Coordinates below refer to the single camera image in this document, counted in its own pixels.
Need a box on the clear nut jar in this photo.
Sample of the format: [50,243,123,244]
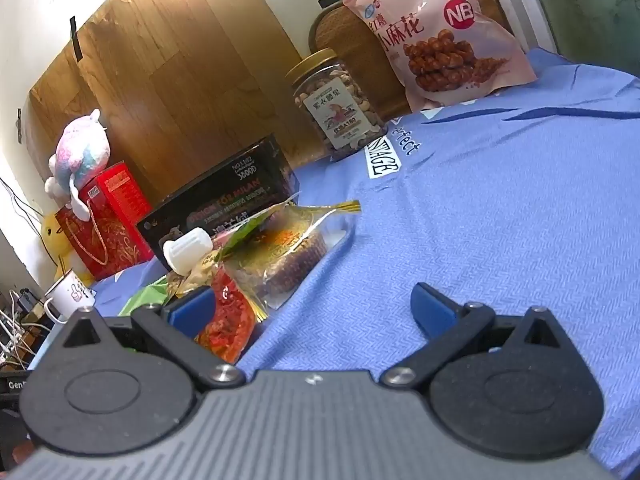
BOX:
[285,47,390,162]

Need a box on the blue printed blanket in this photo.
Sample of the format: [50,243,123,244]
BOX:
[90,47,640,480]

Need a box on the red gift bag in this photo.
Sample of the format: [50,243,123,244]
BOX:
[55,161,156,281]

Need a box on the small white plastic bottle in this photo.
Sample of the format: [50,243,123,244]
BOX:
[162,227,215,276]

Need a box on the pink snack bag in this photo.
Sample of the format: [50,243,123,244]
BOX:
[341,0,538,113]

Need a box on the black wall cable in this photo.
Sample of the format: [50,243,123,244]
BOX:
[0,177,51,261]

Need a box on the white cable bundle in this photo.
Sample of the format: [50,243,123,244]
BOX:
[0,287,51,368]

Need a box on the clear mooncake packet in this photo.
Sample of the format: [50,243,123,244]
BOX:
[220,200,362,311]

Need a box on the green snack packet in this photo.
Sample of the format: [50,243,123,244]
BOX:
[117,276,173,318]

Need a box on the woven rattan mat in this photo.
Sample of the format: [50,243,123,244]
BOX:
[307,0,526,121]

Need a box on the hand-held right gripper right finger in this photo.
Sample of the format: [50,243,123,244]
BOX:
[380,282,571,391]

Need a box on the yellow plush toy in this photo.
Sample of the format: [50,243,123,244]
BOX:
[41,210,96,286]

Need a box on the white enamel mug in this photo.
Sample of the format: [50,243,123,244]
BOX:
[44,270,97,323]

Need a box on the red snack packet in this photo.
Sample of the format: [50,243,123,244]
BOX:
[195,267,271,366]

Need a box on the black cardboard box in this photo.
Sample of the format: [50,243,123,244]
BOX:
[136,133,301,273]

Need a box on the pink blue plush toy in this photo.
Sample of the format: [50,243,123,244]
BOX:
[44,108,110,221]

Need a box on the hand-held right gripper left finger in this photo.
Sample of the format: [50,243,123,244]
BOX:
[62,286,246,388]

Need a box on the wooden board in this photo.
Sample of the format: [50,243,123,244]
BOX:
[27,0,321,211]

